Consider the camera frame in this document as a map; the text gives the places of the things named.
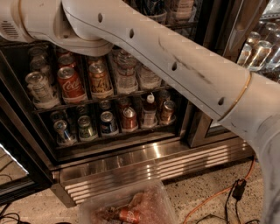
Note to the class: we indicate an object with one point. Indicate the red Coca-Cola can in bin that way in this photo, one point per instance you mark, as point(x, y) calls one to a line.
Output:
point(130, 216)

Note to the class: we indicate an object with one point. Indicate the green can bottom shelf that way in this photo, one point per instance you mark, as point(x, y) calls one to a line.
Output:
point(86, 131)

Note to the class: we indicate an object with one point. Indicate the pale can top shelf right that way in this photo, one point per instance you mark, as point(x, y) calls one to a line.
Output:
point(180, 11)

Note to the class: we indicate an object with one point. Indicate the clear water bottle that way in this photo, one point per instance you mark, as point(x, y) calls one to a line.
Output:
point(148, 79)
point(126, 72)

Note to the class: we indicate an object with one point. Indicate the copper can bottom shelf right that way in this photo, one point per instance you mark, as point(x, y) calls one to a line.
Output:
point(167, 114)

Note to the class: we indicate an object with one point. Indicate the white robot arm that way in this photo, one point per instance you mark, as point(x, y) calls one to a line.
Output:
point(223, 107)

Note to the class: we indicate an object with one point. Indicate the clear water bottle right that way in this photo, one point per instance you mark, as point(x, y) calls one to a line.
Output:
point(148, 79)

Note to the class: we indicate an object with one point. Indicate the brown drink bottle white cap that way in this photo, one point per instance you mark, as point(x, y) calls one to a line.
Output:
point(149, 110)

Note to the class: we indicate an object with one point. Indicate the dark blue can shelf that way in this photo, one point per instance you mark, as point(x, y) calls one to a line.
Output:
point(108, 124)
point(154, 9)

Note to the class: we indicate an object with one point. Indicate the open glass fridge door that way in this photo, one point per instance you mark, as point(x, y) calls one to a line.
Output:
point(22, 172)

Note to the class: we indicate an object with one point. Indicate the dark blue can top shelf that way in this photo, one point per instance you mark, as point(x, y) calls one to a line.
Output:
point(154, 9)

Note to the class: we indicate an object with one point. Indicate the silver can shelf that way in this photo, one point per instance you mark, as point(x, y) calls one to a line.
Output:
point(44, 68)
point(43, 94)

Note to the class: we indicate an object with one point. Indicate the red Coca-Cola can middle front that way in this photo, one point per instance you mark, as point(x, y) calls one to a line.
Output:
point(71, 85)

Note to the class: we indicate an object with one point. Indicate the orange can middle shelf front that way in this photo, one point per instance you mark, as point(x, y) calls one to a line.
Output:
point(100, 81)

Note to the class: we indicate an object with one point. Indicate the black power adapter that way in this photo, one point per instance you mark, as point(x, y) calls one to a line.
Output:
point(239, 189)

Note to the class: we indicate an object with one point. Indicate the closed glass fridge door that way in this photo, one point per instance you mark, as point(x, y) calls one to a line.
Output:
point(223, 26)

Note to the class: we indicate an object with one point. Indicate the blue silver can bottom left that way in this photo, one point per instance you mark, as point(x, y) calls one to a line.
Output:
point(65, 137)

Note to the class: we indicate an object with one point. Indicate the clear water bottle left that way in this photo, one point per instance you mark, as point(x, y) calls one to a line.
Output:
point(126, 72)

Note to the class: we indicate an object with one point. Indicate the clear plastic bin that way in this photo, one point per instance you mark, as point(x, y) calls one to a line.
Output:
point(148, 197)

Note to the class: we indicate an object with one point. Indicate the silver can middle shelf front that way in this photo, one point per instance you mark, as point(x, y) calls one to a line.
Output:
point(43, 94)

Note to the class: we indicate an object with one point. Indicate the dark blue can bottom shelf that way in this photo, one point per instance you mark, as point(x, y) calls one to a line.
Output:
point(108, 124)

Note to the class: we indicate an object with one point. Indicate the red can bottom shelf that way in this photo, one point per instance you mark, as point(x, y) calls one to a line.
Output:
point(129, 119)

